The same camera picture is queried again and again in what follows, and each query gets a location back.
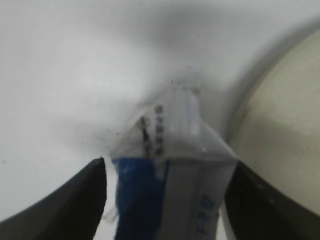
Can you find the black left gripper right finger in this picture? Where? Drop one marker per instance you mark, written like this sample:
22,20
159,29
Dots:
255,210

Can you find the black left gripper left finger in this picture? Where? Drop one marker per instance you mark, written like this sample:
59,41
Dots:
72,212

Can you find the white blue milk carton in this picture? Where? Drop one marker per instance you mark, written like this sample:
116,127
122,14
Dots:
173,172

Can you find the beige round plate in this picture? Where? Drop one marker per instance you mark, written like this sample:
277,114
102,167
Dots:
275,125

